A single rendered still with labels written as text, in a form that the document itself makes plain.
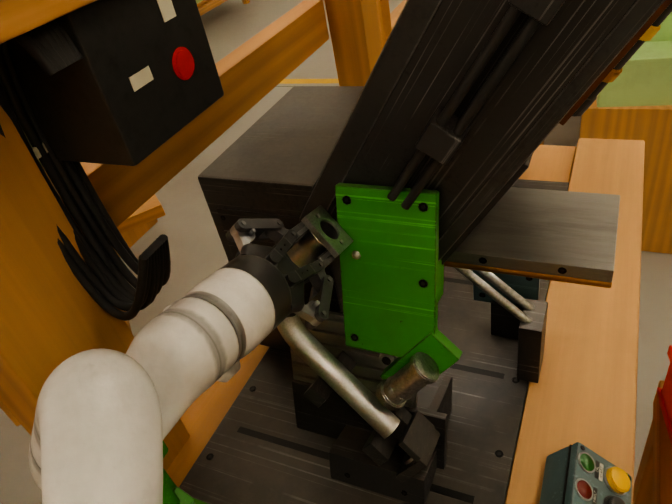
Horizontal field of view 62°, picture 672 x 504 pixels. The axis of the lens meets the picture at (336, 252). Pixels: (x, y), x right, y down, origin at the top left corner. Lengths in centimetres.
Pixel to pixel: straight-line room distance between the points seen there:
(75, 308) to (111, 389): 34
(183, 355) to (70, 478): 12
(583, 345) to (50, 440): 76
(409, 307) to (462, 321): 32
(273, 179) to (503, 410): 45
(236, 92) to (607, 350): 75
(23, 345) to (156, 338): 27
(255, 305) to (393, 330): 24
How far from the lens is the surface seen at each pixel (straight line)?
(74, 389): 37
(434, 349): 66
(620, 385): 90
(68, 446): 36
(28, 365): 69
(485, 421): 84
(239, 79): 107
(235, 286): 48
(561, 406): 86
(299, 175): 72
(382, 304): 65
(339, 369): 70
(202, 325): 44
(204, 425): 94
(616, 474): 77
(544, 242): 75
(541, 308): 83
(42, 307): 68
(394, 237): 61
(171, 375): 43
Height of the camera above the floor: 159
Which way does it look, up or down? 37 degrees down
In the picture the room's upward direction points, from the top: 12 degrees counter-clockwise
